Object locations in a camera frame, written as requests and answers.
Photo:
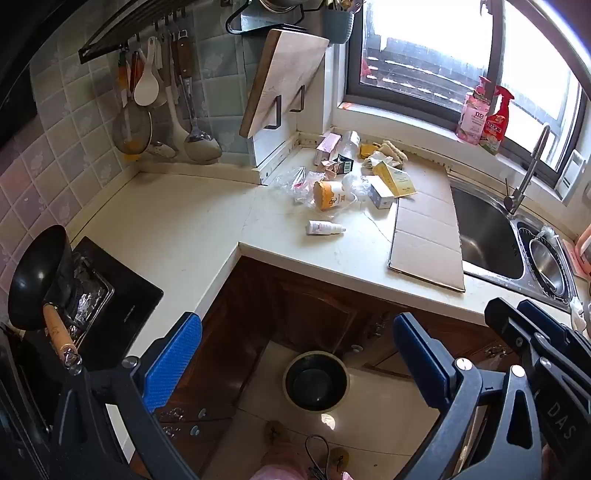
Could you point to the aluminium foil stove liner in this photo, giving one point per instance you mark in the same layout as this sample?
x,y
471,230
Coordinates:
x,y
90,300

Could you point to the crumpled clear plastic wrap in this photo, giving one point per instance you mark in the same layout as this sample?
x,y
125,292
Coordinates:
x,y
353,184

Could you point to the round trash bin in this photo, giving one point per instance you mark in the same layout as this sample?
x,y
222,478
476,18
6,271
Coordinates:
x,y
316,383

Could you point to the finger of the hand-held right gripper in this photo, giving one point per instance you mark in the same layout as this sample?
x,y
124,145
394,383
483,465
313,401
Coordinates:
x,y
549,321
512,318

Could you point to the steel sink basket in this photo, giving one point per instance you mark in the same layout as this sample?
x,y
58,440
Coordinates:
x,y
547,263

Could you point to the loofah sponge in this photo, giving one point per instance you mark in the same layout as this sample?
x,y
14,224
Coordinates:
x,y
395,150

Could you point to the clear plastic bag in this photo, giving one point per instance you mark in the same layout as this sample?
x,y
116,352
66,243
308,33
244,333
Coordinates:
x,y
295,182

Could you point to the white and blue carton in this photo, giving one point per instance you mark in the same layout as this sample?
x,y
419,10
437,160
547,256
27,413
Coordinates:
x,y
381,196

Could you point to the dark green small box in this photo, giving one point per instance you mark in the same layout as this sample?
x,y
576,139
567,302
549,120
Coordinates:
x,y
344,165

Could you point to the red spray bottle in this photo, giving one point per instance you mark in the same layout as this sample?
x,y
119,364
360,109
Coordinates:
x,y
495,129

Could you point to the black utensil hanging rack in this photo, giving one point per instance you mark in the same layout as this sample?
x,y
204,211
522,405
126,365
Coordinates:
x,y
120,32

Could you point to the brown cardboard sheet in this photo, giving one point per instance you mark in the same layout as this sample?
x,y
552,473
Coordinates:
x,y
429,230

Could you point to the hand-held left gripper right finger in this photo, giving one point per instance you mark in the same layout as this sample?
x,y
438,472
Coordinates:
x,y
420,355

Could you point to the pink carton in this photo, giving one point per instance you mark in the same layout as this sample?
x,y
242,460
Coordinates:
x,y
325,150

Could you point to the yellow slipper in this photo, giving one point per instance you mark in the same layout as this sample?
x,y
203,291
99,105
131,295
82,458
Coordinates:
x,y
338,459
276,431

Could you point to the steel sink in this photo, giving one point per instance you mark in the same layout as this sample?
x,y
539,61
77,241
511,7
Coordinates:
x,y
485,240

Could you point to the black gas stove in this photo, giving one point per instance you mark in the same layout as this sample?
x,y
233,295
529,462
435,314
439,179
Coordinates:
x,y
129,295

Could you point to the clear plastic bottle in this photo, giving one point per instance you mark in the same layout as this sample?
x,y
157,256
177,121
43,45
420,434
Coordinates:
x,y
350,144

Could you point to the grey-blue utensil cup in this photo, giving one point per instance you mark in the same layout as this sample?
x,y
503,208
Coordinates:
x,y
338,27

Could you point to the white rice paddle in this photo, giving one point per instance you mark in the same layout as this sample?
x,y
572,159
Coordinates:
x,y
147,87

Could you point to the steel pot lid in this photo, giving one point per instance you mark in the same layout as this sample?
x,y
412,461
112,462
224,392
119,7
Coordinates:
x,y
281,3

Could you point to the white slotted spoon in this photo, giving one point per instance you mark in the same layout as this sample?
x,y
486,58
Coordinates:
x,y
171,110

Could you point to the wooden cutting board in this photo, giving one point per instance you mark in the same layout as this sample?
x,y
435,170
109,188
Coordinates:
x,y
286,78

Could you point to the beige small packet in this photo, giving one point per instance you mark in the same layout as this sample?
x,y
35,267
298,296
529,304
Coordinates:
x,y
331,171

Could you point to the black range hood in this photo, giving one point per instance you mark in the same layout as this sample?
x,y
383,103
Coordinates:
x,y
18,69

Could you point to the pink packet on windowsill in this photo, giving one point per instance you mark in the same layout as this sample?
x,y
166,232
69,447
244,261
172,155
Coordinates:
x,y
471,122

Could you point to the steel faucet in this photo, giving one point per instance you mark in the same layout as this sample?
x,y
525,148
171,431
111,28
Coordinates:
x,y
512,201

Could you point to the white wall socket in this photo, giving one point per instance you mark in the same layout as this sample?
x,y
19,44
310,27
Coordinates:
x,y
570,175

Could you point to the black wall rack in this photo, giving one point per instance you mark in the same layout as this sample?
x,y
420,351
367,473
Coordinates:
x,y
279,110

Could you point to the person's pink clothing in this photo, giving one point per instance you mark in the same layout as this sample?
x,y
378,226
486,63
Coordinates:
x,y
277,473

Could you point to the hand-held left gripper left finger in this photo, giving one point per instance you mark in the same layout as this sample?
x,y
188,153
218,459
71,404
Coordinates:
x,y
173,364

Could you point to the pink dish cloth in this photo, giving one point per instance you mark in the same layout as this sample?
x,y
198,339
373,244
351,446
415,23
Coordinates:
x,y
579,258

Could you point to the wooden base cabinet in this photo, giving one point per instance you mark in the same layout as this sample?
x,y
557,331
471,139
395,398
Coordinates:
x,y
300,314

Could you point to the window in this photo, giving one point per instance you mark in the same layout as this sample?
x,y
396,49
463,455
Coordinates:
x,y
415,46

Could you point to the yellow and white carton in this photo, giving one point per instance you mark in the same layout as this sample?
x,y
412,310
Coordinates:
x,y
397,181

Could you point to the yellow snack packet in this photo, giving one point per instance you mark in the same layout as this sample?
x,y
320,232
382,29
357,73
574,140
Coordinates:
x,y
367,151

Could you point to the small white dropper bottle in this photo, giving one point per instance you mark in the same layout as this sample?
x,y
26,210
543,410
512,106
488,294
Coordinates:
x,y
323,227

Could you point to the orange paper cup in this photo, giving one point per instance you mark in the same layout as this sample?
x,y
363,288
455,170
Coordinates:
x,y
328,196

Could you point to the crumpled white paper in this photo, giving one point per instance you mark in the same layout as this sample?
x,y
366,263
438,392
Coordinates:
x,y
378,161

